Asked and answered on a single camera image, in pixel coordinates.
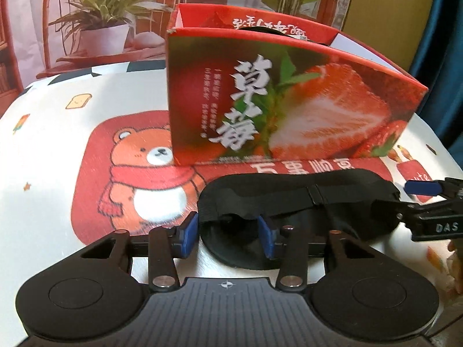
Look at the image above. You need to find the printed bear mat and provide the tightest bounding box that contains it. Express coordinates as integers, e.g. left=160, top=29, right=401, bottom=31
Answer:
left=0, top=61, right=463, bottom=337

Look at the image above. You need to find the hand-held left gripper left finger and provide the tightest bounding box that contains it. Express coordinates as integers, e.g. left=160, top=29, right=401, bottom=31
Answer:
left=81, top=213, right=200, bottom=293

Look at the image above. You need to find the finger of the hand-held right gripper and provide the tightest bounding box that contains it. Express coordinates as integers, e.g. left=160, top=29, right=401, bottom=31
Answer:
left=404, top=178, right=463, bottom=198
left=372, top=200, right=420, bottom=221

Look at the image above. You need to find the black eye mask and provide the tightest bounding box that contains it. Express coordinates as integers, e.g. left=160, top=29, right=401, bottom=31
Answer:
left=198, top=169, right=403, bottom=270

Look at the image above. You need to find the black white checkered cloth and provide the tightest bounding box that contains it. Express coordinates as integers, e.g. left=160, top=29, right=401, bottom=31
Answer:
left=36, top=60, right=169, bottom=80

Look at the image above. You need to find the red strawberry cardboard box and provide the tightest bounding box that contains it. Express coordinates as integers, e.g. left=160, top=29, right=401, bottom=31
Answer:
left=166, top=3, right=429, bottom=167

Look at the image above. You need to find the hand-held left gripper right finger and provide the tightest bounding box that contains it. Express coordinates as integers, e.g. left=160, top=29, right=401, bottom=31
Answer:
left=256, top=216, right=366, bottom=293

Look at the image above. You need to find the wall poster with plants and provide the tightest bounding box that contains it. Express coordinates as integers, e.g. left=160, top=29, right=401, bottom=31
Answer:
left=0, top=0, right=357, bottom=96

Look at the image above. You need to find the blue curtain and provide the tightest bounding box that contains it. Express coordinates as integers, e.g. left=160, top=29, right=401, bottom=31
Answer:
left=409, top=0, right=463, bottom=161

